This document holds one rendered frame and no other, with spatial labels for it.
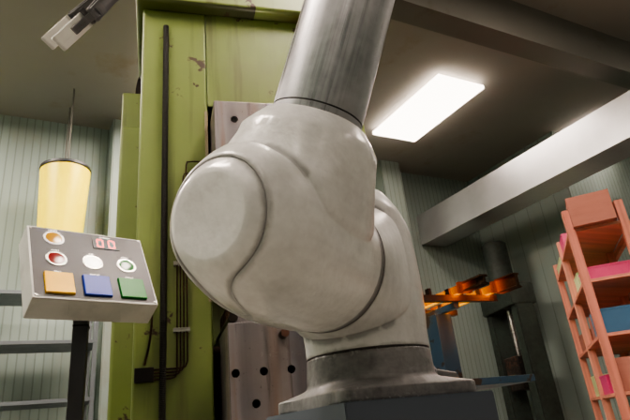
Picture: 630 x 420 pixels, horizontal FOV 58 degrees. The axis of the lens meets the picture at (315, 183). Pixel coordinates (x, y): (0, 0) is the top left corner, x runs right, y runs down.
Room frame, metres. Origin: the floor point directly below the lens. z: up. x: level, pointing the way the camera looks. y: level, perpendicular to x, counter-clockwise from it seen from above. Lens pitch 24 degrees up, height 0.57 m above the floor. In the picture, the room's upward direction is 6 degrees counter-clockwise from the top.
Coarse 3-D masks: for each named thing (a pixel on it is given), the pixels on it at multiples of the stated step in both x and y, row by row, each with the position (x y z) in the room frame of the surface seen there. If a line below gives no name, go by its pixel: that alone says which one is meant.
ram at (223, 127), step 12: (216, 108) 1.81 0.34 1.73; (228, 108) 1.82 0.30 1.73; (240, 108) 1.84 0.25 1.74; (252, 108) 1.85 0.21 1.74; (216, 120) 1.81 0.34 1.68; (228, 120) 1.82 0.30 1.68; (240, 120) 1.84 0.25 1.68; (216, 132) 1.81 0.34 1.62; (228, 132) 1.82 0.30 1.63; (216, 144) 1.81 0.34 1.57
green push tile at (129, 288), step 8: (120, 280) 1.56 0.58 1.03; (128, 280) 1.58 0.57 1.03; (136, 280) 1.59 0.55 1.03; (120, 288) 1.55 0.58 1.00; (128, 288) 1.56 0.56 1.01; (136, 288) 1.58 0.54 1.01; (144, 288) 1.60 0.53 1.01; (128, 296) 1.55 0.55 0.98; (136, 296) 1.56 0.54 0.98; (144, 296) 1.58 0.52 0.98
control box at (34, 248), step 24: (24, 240) 1.48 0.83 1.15; (48, 240) 1.49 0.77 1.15; (72, 240) 1.55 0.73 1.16; (96, 240) 1.60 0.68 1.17; (120, 240) 1.66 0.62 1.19; (24, 264) 1.46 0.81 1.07; (48, 264) 1.45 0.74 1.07; (72, 264) 1.50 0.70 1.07; (144, 264) 1.66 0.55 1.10; (24, 288) 1.44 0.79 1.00; (24, 312) 1.42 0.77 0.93; (48, 312) 1.45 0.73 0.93; (72, 312) 1.48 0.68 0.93; (96, 312) 1.52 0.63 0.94; (120, 312) 1.56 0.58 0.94; (144, 312) 1.61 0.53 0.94
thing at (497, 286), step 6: (504, 276) 1.71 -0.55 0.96; (510, 276) 1.70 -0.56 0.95; (516, 276) 1.69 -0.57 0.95; (492, 282) 1.75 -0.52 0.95; (498, 282) 1.75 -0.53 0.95; (504, 282) 1.72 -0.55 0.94; (510, 282) 1.70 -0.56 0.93; (516, 282) 1.68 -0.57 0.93; (486, 288) 1.79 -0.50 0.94; (492, 288) 1.75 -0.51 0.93; (498, 288) 1.75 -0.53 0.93; (504, 288) 1.73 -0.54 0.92; (510, 288) 1.70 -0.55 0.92; (516, 288) 1.70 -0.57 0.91
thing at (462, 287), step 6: (480, 276) 1.62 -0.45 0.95; (486, 276) 1.63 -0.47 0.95; (456, 282) 1.71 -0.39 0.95; (462, 282) 1.70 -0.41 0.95; (468, 282) 1.69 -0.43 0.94; (474, 282) 1.66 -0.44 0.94; (480, 282) 1.63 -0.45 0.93; (486, 282) 1.63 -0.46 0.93; (450, 288) 1.75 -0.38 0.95; (456, 288) 1.73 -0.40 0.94; (462, 288) 1.70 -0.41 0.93; (468, 288) 1.68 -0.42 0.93; (474, 288) 1.67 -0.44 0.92; (426, 306) 1.89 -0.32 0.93
